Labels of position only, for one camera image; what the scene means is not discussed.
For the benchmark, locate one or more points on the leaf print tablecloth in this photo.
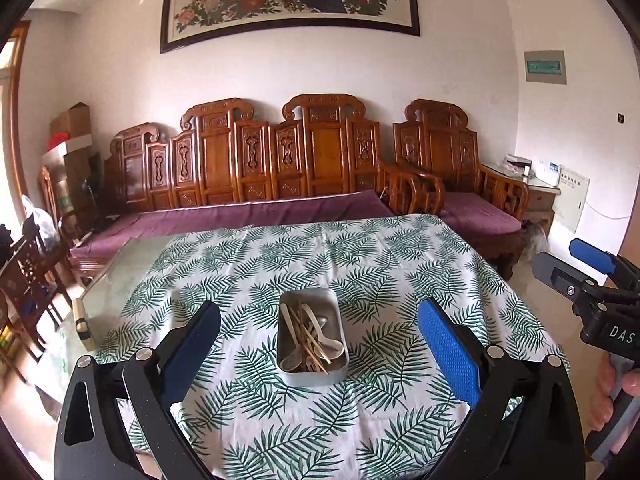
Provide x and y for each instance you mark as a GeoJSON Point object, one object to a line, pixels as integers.
{"type": "Point", "coordinates": [325, 425]}

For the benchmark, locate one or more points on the grey wall electrical box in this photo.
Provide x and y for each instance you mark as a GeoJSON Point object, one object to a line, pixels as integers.
{"type": "Point", "coordinates": [545, 67]}

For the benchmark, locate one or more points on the carved wooden chair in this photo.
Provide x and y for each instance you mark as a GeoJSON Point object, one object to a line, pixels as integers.
{"type": "Point", "coordinates": [30, 280]}

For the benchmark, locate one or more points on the wooden side table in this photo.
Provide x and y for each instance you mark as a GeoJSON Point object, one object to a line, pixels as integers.
{"type": "Point", "coordinates": [540, 205]}

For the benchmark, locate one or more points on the white chopstick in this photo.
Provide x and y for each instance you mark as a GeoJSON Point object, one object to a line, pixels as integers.
{"type": "Point", "coordinates": [320, 350]}

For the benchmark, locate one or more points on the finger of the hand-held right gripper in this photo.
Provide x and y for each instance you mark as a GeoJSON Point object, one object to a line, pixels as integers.
{"type": "Point", "coordinates": [550, 266]}
{"type": "Point", "coordinates": [592, 255]}

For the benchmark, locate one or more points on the small white plastic spoon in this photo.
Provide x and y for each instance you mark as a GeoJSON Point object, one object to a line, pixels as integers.
{"type": "Point", "coordinates": [290, 361]}

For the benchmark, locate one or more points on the grey metal tray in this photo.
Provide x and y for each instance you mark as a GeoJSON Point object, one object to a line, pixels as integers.
{"type": "Point", "coordinates": [312, 379]}

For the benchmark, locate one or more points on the purple armchair cushion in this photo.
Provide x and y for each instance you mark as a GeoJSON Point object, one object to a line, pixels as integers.
{"type": "Point", "coordinates": [480, 212]}

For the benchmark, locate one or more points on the brown cardboard box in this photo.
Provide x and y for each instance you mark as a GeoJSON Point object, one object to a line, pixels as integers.
{"type": "Point", "coordinates": [72, 119]}

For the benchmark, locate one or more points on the dark carton stack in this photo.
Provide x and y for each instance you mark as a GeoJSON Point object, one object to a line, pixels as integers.
{"type": "Point", "coordinates": [75, 180]}

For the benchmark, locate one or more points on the carved wooden sofa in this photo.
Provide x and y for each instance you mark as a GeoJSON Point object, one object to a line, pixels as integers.
{"type": "Point", "coordinates": [215, 160]}

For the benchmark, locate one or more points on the person's right hand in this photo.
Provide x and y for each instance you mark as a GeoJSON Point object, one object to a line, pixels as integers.
{"type": "Point", "coordinates": [602, 380]}

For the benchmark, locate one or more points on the large white plastic spoon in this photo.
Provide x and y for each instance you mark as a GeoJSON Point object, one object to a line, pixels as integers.
{"type": "Point", "coordinates": [332, 346]}

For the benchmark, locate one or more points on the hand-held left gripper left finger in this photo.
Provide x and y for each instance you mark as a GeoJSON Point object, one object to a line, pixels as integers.
{"type": "Point", "coordinates": [192, 355]}

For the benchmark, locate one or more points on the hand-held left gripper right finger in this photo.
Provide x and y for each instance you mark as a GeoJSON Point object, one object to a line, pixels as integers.
{"type": "Point", "coordinates": [447, 350]}

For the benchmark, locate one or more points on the clear plastic bag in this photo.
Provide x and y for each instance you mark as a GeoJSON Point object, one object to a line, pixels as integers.
{"type": "Point", "coordinates": [40, 222]}

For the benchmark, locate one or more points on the carved wooden armchair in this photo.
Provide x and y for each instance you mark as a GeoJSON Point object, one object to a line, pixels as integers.
{"type": "Point", "coordinates": [440, 150]}

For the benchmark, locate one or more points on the wooden framed glass door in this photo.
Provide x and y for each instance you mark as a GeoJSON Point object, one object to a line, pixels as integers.
{"type": "Point", "coordinates": [15, 110]}

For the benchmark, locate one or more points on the white panel board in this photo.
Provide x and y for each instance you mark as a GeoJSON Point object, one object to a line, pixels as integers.
{"type": "Point", "coordinates": [572, 200]}

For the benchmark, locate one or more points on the white tissue box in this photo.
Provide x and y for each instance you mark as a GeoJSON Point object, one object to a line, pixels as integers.
{"type": "Point", "coordinates": [517, 164]}

